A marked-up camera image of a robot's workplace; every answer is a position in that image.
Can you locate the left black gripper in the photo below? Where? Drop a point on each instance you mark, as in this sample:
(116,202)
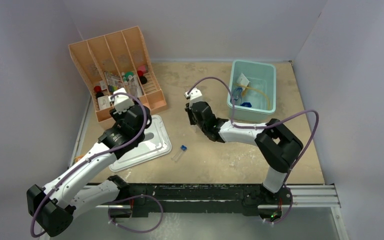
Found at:
(118,117)

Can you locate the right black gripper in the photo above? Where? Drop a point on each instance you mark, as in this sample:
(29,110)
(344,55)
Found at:
(190,113)

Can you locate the large blue-capped test tube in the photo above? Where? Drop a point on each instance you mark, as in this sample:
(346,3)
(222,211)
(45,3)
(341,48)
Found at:
(179,153)

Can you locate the blue safety glasses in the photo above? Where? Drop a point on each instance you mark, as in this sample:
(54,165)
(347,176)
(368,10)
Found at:
(236,97)

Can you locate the graduated cylinder blue base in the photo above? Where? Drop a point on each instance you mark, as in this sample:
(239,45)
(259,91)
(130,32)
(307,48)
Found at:
(246,104)

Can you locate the tan rubber tubing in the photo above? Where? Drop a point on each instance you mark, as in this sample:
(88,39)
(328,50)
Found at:
(256,90)

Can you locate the small white plastic packet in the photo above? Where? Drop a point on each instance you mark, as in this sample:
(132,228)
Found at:
(242,81)

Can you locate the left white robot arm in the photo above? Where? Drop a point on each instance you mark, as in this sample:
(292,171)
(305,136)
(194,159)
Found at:
(55,205)

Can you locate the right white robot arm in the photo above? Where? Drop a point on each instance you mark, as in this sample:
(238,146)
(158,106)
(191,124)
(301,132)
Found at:
(278,145)

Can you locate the white storage box lid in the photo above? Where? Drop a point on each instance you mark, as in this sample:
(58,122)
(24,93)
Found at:
(156,144)

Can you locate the teal plastic bin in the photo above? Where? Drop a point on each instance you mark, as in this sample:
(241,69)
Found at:
(254,91)

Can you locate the orange printed card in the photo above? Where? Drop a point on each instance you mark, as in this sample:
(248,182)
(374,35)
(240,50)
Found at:
(79,157)

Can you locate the pink plastic organizer rack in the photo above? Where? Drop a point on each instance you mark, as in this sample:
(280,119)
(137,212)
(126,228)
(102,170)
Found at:
(113,61)

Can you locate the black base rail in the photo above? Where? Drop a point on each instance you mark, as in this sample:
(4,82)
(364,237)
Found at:
(227,198)

